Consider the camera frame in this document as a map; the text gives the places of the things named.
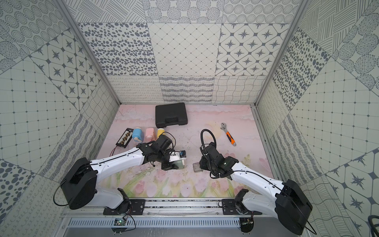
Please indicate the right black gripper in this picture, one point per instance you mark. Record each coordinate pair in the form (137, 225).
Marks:
(203, 163)

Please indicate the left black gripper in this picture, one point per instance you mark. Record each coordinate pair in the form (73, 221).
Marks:
(169, 165)

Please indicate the grey transparent tray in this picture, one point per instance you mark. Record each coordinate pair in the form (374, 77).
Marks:
(196, 167)

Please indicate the pink pencil sharpener front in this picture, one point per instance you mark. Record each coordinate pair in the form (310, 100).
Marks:
(150, 134)

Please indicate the yellow pencil sharpener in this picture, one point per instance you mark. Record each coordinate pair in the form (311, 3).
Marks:
(160, 131)

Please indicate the blue pencil sharpener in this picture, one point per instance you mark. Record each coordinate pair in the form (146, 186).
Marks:
(138, 135)

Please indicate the green pencil sharpener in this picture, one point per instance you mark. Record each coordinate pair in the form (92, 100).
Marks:
(180, 163)

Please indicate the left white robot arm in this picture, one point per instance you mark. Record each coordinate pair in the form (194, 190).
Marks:
(81, 187)

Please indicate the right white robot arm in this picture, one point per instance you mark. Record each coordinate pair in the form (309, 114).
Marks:
(284, 201)

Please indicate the black charging board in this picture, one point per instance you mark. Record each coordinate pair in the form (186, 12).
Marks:
(125, 138)

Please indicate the black plastic tool case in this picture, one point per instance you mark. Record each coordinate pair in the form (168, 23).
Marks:
(171, 114)

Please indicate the orange handled adjustable wrench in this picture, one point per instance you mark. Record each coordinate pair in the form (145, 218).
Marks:
(224, 128)

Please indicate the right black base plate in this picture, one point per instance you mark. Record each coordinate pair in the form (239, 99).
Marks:
(232, 207)

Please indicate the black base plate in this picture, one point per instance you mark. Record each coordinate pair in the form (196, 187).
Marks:
(232, 207)
(133, 207)

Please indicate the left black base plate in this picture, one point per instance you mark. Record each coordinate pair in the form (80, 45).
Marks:
(133, 207)

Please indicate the aluminium mounting rail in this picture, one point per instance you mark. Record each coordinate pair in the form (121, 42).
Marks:
(167, 213)

